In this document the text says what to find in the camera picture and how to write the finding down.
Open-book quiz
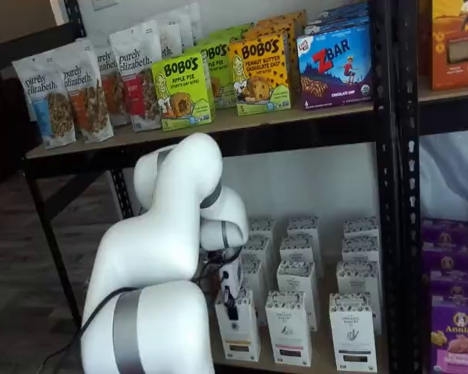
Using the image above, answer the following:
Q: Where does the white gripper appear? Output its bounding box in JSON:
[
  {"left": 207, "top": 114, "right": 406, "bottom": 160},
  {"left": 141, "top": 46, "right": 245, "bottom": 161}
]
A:
[{"left": 218, "top": 254, "right": 246, "bottom": 323}]

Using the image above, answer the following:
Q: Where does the white box yellow strip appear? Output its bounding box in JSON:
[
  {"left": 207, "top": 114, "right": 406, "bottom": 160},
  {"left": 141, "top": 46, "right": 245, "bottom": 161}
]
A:
[
  {"left": 243, "top": 235, "right": 273, "bottom": 266},
  {"left": 239, "top": 252, "right": 264, "bottom": 298},
  {"left": 214, "top": 288, "right": 262, "bottom": 362},
  {"left": 248, "top": 218, "right": 278, "bottom": 242}
]

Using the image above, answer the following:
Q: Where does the white box pink strip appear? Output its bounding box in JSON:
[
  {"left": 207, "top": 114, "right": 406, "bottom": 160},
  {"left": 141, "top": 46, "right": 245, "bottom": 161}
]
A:
[
  {"left": 286, "top": 217, "right": 320, "bottom": 242},
  {"left": 276, "top": 259, "right": 317, "bottom": 302},
  {"left": 278, "top": 235, "right": 317, "bottom": 266},
  {"left": 264, "top": 290, "right": 314, "bottom": 368}
]

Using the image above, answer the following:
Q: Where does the white box black strip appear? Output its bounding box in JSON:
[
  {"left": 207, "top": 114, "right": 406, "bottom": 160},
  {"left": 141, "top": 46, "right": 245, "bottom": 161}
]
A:
[
  {"left": 328, "top": 292, "right": 378, "bottom": 372},
  {"left": 341, "top": 236, "right": 381, "bottom": 266},
  {"left": 342, "top": 217, "right": 380, "bottom": 242},
  {"left": 335, "top": 260, "right": 380, "bottom": 298}
]

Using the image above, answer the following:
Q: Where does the green Bobo's apple pie box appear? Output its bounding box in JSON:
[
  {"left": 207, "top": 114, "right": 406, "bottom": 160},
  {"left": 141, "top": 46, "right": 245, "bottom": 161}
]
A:
[
  {"left": 207, "top": 22, "right": 256, "bottom": 44},
  {"left": 196, "top": 37, "right": 239, "bottom": 111},
  {"left": 151, "top": 51, "right": 217, "bottom": 132}
]

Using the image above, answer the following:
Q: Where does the purple Annie's box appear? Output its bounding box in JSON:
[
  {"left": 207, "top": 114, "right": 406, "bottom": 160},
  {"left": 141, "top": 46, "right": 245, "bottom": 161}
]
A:
[
  {"left": 422, "top": 250, "right": 468, "bottom": 282},
  {"left": 430, "top": 303, "right": 468, "bottom": 374},
  {"left": 428, "top": 277, "right": 468, "bottom": 309},
  {"left": 420, "top": 218, "right": 468, "bottom": 255}
]

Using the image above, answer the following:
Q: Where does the yellow Bobo's peanut butter box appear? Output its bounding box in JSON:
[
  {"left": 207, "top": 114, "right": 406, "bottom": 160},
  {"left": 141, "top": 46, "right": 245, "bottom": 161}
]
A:
[
  {"left": 254, "top": 9, "right": 309, "bottom": 79},
  {"left": 228, "top": 31, "right": 293, "bottom": 117}
]

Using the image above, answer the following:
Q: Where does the blue Z Bar box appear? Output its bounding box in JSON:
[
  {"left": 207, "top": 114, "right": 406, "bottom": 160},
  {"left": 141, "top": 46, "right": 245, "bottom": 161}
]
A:
[
  {"left": 296, "top": 20, "right": 374, "bottom": 112},
  {"left": 303, "top": 2, "right": 372, "bottom": 37}
]

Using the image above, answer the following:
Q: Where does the orange snack box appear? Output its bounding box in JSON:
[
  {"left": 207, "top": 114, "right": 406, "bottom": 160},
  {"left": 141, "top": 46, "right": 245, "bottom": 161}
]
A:
[{"left": 430, "top": 0, "right": 468, "bottom": 92}]

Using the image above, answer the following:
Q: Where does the black metal shelving rack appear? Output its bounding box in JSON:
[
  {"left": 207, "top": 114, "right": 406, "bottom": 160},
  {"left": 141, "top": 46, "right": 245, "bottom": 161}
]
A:
[
  {"left": 395, "top": 0, "right": 468, "bottom": 374},
  {"left": 0, "top": 0, "right": 399, "bottom": 374}
]

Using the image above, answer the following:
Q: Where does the orange label granola bag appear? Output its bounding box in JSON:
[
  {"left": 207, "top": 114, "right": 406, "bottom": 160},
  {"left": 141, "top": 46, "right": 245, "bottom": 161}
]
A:
[
  {"left": 94, "top": 38, "right": 132, "bottom": 128},
  {"left": 61, "top": 38, "right": 115, "bottom": 143}
]

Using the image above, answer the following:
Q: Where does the white plastic sheet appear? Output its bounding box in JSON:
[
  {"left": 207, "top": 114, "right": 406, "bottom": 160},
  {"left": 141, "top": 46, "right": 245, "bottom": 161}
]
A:
[{"left": 418, "top": 129, "right": 468, "bottom": 221}]

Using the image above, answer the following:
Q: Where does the blue label granola bag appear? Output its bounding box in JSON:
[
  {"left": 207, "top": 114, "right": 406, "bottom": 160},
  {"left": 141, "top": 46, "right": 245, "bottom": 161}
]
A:
[{"left": 12, "top": 51, "right": 78, "bottom": 151}]

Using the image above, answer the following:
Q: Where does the white granola bag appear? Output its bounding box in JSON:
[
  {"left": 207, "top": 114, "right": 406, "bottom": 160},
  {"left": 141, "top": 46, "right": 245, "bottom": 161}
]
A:
[
  {"left": 155, "top": 16, "right": 186, "bottom": 60},
  {"left": 176, "top": 2, "right": 203, "bottom": 52}
]

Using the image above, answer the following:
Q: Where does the dark brown furniture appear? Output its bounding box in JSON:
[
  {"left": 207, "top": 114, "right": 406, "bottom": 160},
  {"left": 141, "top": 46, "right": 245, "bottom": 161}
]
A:
[{"left": 0, "top": 75, "right": 41, "bottom": 189}]

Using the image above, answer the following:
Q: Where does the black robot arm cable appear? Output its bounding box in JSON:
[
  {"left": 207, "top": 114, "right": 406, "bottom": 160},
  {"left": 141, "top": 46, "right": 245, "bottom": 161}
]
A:
[{"left": 48, "top": 285, "right": 142, "bottom": 374}]

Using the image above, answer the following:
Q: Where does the white wall switch plate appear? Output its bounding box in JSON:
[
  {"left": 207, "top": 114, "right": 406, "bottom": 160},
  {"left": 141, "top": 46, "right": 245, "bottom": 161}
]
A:
[{"left": 90, "top": 0, "right": 120, "bottom": 12}]

